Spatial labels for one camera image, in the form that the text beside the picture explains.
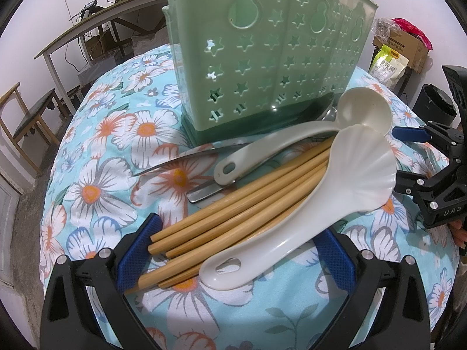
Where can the wooden chopstick five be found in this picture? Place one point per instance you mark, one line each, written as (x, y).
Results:
(155, 277)

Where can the wooden chopstick two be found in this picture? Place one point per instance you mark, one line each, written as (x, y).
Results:
(183, 236)

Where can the white shell-shaped ladle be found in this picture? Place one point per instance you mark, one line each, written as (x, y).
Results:
(360, 177)

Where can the green plastic utensil holder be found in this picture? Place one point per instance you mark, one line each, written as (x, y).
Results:
(247, 67)

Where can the wooden chopstick one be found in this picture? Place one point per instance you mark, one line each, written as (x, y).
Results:
(238, 194)

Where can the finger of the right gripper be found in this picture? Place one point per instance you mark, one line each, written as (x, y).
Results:
(410, 134)

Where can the yellow green rice bag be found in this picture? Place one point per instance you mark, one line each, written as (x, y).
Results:
(388, 66)

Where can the beige round soup ladle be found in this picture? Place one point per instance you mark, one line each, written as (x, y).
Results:
(356, 106)

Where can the metal knife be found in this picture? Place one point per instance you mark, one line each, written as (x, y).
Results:
(204, 150)

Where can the cardboard box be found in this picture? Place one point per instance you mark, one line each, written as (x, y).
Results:
(407, 45)

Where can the floral blue tablecloth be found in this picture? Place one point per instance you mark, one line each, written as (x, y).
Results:
(125, 156)

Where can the pink plastic bag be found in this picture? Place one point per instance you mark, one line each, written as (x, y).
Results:
(410, 28)

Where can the wooden chopstick four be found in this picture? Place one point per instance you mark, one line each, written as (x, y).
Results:
(226, 244)

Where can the wooden chair black seat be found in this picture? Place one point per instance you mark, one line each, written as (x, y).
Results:
(32, 120)

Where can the black trash bin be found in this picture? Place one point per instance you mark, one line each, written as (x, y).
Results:
(433, 104)

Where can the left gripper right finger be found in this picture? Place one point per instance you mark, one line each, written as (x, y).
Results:
(402, 320)

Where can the wooden chopstick six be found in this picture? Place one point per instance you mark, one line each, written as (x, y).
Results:
(181, 277)

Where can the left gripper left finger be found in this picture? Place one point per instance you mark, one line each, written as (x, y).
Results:
(68, 321)

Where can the wooden chopstick three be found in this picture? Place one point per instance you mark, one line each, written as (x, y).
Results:
(242, 217)

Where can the white work table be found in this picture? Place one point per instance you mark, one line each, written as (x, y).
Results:
(108, 14)

